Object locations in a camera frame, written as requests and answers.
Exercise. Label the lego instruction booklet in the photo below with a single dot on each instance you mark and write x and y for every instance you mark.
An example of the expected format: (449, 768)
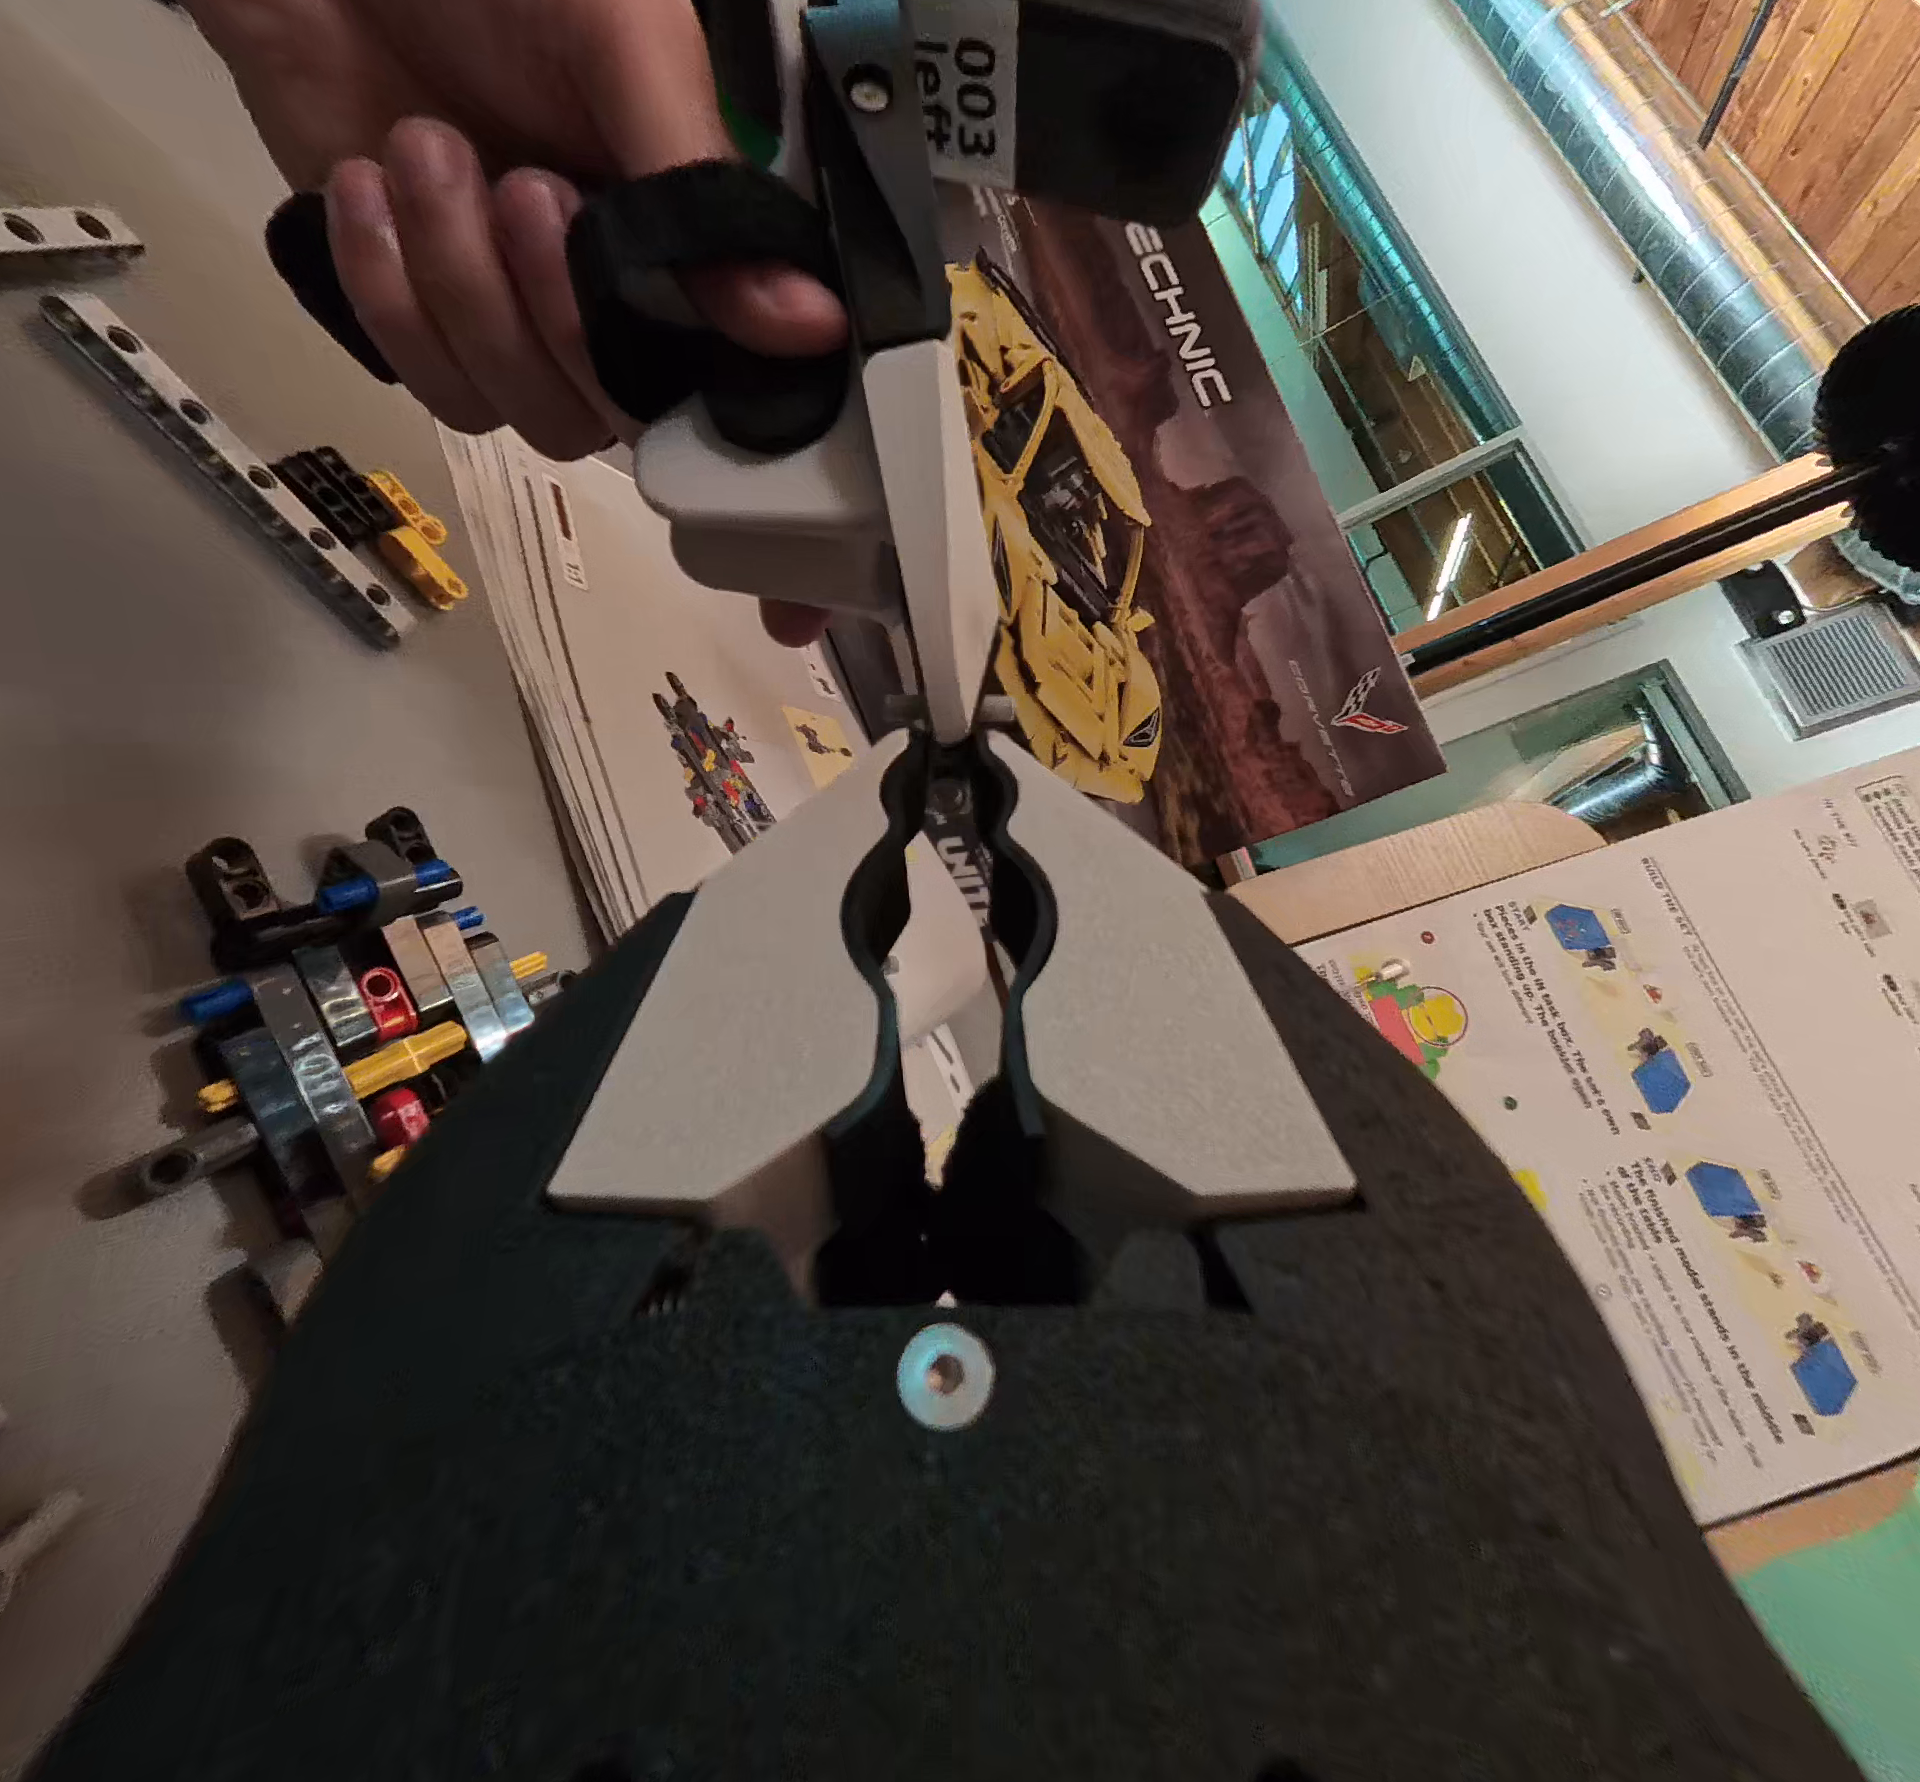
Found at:
(599, 612)

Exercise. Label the black pole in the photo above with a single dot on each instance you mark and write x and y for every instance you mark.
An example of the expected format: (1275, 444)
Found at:
(1621, 555)

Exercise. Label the black lego set box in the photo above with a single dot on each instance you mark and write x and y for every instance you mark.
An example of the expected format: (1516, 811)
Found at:
(1275, 582)

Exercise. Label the black lego connector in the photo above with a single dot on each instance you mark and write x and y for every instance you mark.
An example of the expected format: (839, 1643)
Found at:
(309, 477)
(358, 499)

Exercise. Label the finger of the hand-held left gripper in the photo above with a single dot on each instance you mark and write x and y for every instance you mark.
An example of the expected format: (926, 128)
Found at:
(930, 536)

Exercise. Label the silver air duct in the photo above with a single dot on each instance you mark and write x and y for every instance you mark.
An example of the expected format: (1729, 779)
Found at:
(1650, 162)

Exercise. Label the white printed sheet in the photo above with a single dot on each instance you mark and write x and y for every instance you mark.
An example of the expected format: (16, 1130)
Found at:
(1725, 1138)

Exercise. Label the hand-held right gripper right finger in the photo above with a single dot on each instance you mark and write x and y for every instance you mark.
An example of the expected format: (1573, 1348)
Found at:
(1185, 1062)

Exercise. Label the multicoloured lego chassis assembly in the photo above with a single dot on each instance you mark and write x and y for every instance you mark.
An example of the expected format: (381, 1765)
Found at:
(315, 1062)

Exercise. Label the person's left hand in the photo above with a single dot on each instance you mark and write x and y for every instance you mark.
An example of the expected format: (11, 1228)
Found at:
(450, 42)

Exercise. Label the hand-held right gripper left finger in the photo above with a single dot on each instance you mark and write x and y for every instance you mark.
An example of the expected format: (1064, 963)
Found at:
(720, 1062)

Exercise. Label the yellow lego connector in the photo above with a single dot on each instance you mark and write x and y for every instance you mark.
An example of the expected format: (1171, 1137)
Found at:
(403, 504)
(427, 570)

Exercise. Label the white vent grille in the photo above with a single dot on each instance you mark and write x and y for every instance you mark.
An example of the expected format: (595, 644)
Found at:
(1839, 672)

